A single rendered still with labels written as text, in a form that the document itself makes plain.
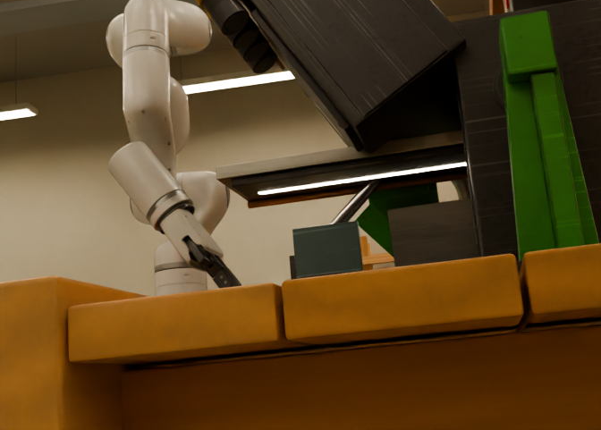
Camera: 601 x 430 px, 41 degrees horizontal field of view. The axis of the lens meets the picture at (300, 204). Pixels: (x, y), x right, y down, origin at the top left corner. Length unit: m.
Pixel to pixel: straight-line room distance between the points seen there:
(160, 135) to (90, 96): 8.08
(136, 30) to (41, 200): 7.97
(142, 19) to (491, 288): 1.26
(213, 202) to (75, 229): 7.46
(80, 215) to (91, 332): 8.80
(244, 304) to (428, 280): 0.11
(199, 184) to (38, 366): 1.39
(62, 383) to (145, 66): 1.11
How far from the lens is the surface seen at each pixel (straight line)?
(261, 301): 0.49
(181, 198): 1.46
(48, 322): 0.53
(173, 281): 1.85
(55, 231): 9.40
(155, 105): 1.55
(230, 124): 9.01
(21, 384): 0.54
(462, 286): 0.47
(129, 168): 1.49
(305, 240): 1.16
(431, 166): 1.14
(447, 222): 1.35
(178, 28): 1.75
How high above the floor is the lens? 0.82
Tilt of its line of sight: 13 degrees up
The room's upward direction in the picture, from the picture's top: 5 degrees counter-clockwise
